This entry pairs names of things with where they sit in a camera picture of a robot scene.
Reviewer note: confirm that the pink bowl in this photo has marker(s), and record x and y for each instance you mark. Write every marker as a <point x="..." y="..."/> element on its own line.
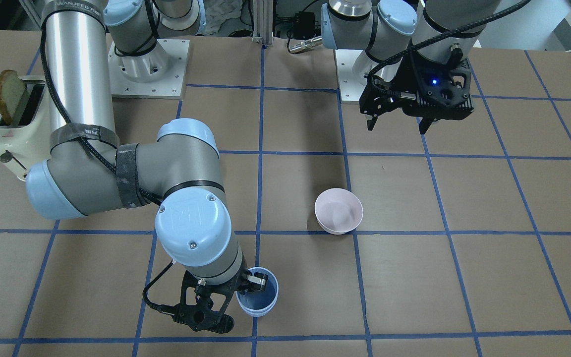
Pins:
<point x="338" y="211"/>

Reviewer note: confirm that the aluminium frame post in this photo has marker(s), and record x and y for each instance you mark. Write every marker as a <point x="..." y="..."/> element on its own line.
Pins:
<point x="263" y="22"/>

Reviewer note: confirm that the toast slice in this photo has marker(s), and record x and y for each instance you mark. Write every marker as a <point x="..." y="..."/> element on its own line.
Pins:
<point x="12" y="89"/>

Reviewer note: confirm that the cream toaster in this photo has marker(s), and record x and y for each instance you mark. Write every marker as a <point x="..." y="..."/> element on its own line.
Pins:
<point x="27" y="141"/>

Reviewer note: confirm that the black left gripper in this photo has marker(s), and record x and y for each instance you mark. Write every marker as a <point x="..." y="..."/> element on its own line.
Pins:
<point x="405" y="76"/>

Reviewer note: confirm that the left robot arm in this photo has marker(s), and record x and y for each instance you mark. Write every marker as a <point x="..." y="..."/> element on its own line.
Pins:
<point x="384" y="28"/>

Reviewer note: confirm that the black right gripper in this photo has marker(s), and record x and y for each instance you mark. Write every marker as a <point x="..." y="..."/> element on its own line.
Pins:
<point x="234" y="285"/>

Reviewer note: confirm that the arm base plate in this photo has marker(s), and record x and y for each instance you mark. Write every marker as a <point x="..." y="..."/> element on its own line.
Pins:
<point x="158" y="74"/>
<point x="352" y="67"/>

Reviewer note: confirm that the blue cup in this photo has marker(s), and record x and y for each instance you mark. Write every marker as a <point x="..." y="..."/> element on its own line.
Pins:
<point x="258" y="310"/>
<point x="260" y="300"/>

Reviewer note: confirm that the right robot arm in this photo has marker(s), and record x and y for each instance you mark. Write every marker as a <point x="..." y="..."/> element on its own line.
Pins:
<point x="90" y="172"/>

